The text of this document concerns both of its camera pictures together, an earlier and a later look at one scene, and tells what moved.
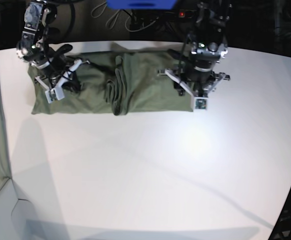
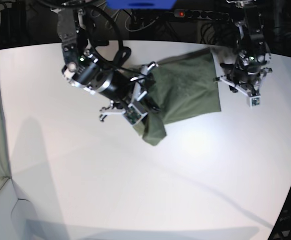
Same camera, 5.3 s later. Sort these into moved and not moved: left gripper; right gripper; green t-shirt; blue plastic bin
Moved: green t-shirt; right gripper; left gripper
Not moved: blue plastic bin
